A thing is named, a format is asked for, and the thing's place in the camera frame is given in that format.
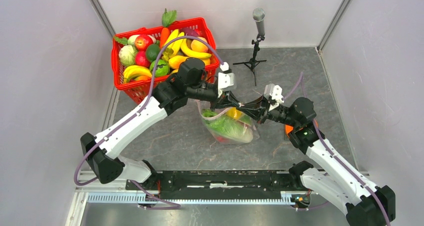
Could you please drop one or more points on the black tripod stand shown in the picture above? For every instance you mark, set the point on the black tripod stand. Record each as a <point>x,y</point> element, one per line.
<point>253,62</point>

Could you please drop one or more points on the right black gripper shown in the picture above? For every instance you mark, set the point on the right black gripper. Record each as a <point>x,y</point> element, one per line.
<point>258,110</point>

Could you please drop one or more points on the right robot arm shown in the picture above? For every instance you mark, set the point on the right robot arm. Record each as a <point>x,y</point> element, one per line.
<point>363,202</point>

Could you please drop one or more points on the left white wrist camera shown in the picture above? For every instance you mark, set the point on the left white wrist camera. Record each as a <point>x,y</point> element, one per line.
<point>226,79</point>

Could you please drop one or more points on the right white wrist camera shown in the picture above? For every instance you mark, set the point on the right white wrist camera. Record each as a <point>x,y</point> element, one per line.
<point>273,95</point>

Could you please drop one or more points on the toy carrot with leaves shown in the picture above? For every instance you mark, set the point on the toy carrot with leaves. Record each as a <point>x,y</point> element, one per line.
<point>168,18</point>

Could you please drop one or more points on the yellow toy banana bunch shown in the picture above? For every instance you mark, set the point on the yellow toy banana bunch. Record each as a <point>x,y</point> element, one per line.
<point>174,47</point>

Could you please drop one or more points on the yellow toy bell pepper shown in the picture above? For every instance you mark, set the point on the yellow toy bell pepper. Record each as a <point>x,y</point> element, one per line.
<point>234,113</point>

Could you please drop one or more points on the pink red toy apple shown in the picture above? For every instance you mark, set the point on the pink red toy apple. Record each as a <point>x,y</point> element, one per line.
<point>142,60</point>

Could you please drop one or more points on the green white toy cabbage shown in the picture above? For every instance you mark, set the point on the green white toy cabbage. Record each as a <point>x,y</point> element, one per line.
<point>127,55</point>

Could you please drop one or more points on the purple toy sweet potato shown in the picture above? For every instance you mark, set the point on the purple toy sweet potato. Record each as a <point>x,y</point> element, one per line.
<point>190,32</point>

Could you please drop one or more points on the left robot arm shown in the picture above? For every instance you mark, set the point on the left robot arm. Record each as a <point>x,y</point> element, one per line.
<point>103,151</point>

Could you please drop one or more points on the red plastic basket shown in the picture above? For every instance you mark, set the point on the red plastic basket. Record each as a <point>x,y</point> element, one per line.
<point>138,90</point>

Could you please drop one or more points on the clear zip top bag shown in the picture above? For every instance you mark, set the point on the clear zip top bag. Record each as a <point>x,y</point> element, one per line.
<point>232,128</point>

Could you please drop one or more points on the toy peach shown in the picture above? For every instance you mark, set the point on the toy peach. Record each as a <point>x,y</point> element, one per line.
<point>198,46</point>

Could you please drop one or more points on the dark green toy avocado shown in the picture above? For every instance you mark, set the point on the dark green toy avocado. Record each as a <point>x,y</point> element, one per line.
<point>152,51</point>

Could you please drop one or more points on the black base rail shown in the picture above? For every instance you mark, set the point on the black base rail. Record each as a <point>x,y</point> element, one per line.
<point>223,184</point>

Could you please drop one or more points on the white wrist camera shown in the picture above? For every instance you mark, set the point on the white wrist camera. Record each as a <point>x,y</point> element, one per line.
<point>226,79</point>
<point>273,95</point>

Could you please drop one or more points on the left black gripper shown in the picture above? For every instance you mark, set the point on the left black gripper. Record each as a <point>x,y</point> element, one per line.
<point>225,100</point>

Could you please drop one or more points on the small round toy watermelon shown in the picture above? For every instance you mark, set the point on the small round toy watermelon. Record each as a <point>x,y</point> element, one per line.
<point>162,68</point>

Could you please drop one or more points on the orange plastic tape dispenser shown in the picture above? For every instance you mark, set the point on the orange plastic tape dispenser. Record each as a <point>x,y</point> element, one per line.
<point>288,129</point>

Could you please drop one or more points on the grey microphone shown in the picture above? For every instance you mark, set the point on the grey microphone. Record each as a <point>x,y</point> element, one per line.
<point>258,16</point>

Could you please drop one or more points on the toy napa cabbage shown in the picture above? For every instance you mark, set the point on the toy napa cabbage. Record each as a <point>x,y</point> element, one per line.
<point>228,126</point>

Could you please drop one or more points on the yellow toy mango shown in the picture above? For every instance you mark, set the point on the yellow toy mango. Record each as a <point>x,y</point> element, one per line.
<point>175,61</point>

